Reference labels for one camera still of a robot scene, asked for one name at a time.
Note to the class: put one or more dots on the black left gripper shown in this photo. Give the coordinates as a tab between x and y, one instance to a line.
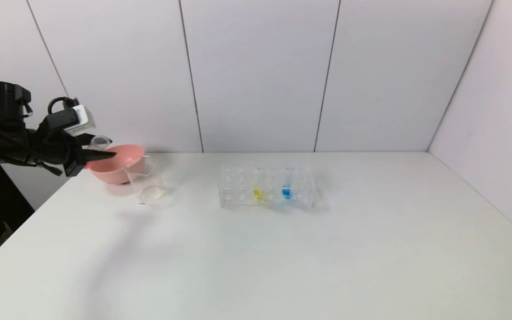
76	158

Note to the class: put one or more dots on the test tube with red pigment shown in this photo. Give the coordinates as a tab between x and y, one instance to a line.
100	142

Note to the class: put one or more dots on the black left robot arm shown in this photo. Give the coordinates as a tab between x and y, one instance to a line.
2	138

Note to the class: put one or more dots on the clear glass beaker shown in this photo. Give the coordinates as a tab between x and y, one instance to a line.
151	194

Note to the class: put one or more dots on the clear acrylic test tube rack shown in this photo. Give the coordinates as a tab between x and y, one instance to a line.
238	191

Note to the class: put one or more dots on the test tube with yellow pigment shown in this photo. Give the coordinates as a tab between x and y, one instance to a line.
258	193

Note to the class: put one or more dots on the test tube with blue pigment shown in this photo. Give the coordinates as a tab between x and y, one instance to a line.
286	192

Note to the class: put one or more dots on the pink plastic bowl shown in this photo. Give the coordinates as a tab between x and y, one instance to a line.
120	171

